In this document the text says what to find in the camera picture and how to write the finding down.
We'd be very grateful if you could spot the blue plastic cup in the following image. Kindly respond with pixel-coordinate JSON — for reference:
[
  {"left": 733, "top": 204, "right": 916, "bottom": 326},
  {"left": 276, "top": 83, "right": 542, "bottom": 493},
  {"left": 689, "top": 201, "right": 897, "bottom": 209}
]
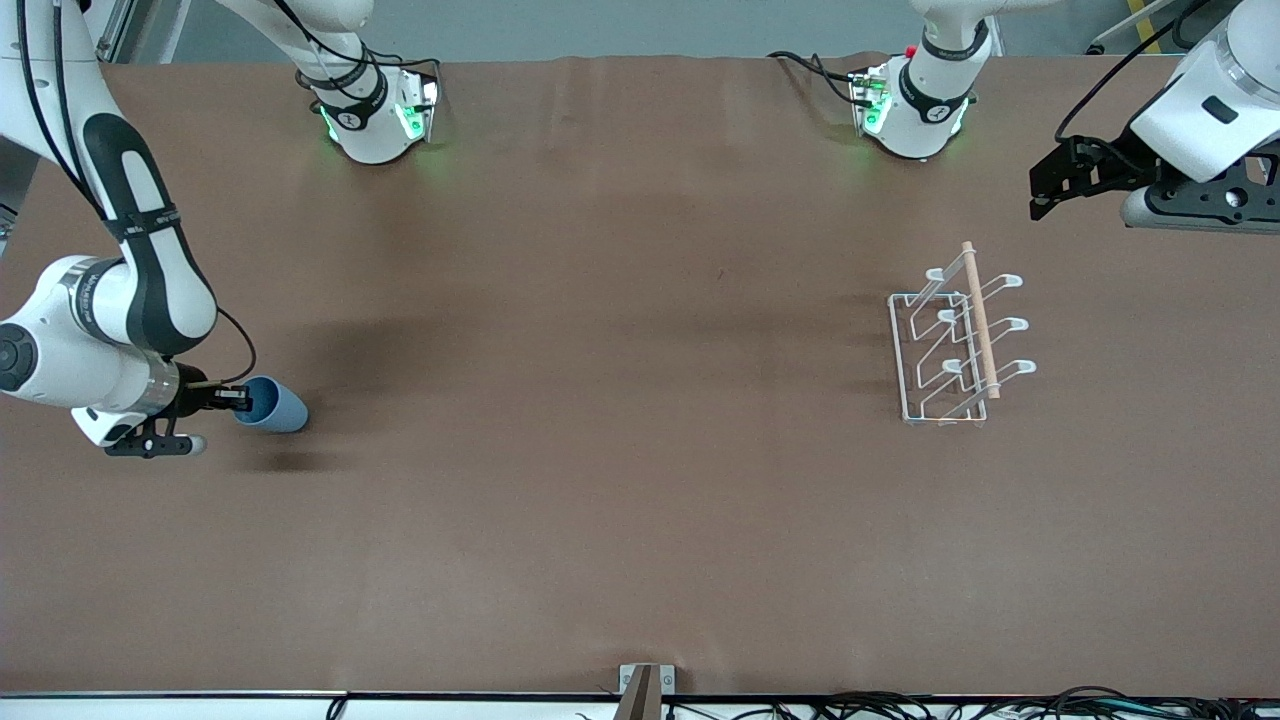
[{"left": 234, "top": 376, "right": 310, "bottom": 435}]

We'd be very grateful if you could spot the grey metal pole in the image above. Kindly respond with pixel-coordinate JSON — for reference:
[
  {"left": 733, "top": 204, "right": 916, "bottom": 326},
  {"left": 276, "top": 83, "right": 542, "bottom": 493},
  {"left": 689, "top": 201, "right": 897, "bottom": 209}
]
[{"left": 1085, "top": 0, "right": 1183, "bottom": 56}]

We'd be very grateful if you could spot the large table cover sheet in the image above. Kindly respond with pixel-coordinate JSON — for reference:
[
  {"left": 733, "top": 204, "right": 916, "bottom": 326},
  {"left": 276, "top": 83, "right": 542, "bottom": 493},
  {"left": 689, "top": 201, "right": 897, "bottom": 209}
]
[{"left": 0, "top": 52, "right": 1280, "bottom": 698}]

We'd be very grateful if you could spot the white wire cup holder rack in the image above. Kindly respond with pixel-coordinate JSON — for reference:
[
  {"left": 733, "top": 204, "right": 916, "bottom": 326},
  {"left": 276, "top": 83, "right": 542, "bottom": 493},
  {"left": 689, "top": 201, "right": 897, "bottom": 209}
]
[{"left": 888, "top": 241, "right": 1037, "bottom": 428}]

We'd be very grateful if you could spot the black left arm base cable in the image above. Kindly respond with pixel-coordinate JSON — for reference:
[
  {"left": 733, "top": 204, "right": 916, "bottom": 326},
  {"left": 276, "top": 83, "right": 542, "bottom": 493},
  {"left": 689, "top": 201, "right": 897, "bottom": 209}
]
[{"left": 768, "top": 50, "right": 867, "bottom": 106}]

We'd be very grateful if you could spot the black arm base cable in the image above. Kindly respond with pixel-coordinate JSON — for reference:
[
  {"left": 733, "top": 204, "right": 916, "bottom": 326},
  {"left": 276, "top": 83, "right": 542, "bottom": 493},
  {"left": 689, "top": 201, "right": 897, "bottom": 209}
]
[
  {"left": 768, "top": 50, "right": 867, "bottom": 106},
  {"left": 270, "top": 0, "right": 443, "bottom": 116}
]

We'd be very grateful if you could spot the aluminium frame profile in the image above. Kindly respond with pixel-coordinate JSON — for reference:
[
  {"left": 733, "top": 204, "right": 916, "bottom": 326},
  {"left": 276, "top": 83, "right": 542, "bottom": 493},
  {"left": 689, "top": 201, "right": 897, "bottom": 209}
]
[{"left": 80, "top": 0, "right": 136, "bottom": 64}]

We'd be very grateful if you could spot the black right arm base cable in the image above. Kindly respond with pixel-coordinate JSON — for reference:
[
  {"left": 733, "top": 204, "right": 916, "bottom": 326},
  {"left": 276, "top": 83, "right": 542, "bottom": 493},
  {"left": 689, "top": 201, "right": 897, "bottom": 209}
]
[{"left": 270, "top": 0, "right": 443, "bottom": 116}]

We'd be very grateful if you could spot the metal table edge bracket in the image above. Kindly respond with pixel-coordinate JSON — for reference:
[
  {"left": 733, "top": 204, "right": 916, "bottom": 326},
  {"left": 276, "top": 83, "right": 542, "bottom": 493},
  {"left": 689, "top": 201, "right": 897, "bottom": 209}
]
[{"left": 618, "top": 664, "right": 677, "bottom": 720}]

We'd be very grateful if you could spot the black cable bundle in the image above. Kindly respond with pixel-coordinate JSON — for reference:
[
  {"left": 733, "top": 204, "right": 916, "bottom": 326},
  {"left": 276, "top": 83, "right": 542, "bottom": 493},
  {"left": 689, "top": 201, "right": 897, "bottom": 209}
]
[{"left": 575, "top": 685, "right": 1280, "bottom": 720}]

